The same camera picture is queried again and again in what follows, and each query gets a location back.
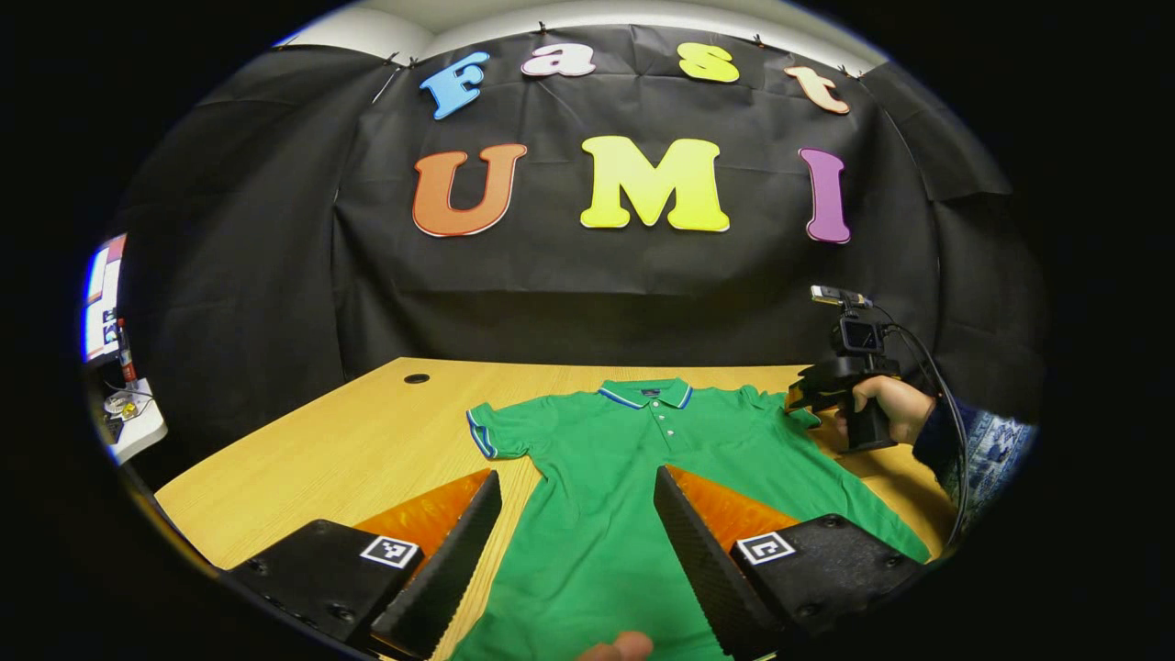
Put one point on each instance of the black backdrop cloth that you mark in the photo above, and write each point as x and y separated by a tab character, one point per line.
597	303

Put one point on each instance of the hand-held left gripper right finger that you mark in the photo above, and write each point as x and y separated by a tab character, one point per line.
693	551

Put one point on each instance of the bright screen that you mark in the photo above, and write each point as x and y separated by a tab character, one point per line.
101	294

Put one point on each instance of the red-capped bottle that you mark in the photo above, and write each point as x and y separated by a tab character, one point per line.
125	353

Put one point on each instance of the green T-shirt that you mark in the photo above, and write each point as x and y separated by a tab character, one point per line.
606	477

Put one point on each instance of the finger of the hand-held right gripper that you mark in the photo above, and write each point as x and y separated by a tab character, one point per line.
803	397

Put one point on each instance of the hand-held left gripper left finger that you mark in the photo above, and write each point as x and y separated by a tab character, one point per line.
459	560

